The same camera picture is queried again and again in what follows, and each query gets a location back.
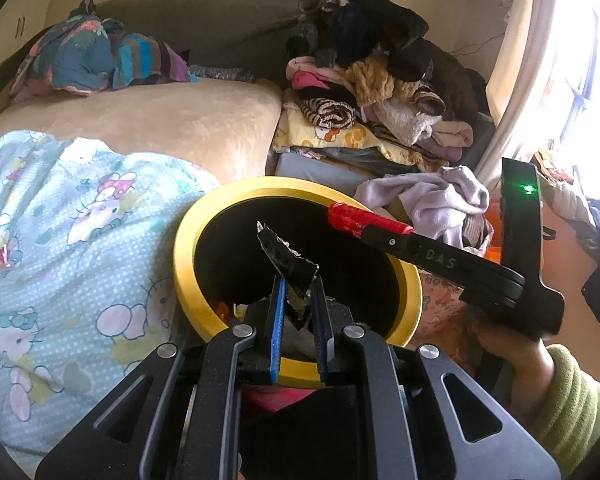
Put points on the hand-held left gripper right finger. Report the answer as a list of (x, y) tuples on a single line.
[(320, 330)]

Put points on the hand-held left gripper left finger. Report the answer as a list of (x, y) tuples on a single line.
[(278, 330)]

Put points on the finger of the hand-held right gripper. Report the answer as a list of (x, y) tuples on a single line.
[(455, 260)]

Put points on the black foil wrapper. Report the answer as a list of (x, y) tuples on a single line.
[(285, 260)]

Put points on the yellow bin with black inside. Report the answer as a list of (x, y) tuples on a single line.
[(190, 270)]

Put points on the red wrapper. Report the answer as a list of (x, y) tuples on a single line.
[(355, 220)]

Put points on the person's right forearm green sleeve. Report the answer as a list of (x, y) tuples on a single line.
[(575, 400)]

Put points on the person's right hand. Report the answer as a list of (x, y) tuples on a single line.
[(530, 365)]

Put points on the peach printed cloth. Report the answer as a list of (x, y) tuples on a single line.
[(437, 305)]

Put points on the lavender cloth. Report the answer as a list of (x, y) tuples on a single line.
[(430, 195)]

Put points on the cream window curtain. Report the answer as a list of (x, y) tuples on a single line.
[(530, 60)]

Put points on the pile of folded clothes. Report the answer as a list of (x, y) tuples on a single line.
[(380, 110)]

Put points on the bright window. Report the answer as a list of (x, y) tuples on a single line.
[(590, 60)]

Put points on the light blue cartoon cat blanket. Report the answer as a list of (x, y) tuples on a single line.
[(80, 285)]

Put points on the beige bed mattress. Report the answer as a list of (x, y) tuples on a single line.
[(180, 120)]

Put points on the grey patterned cloth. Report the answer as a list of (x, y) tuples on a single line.
[(220, 72)]

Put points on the striped towel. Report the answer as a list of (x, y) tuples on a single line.
[(140, 55)]

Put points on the grey padded headboard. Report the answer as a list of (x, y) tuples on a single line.
[(205, 25)]

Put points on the blue floral cloth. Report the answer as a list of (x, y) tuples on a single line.
[(75, 55)]

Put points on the dark cloth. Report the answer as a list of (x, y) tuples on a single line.
[(2, 80)]

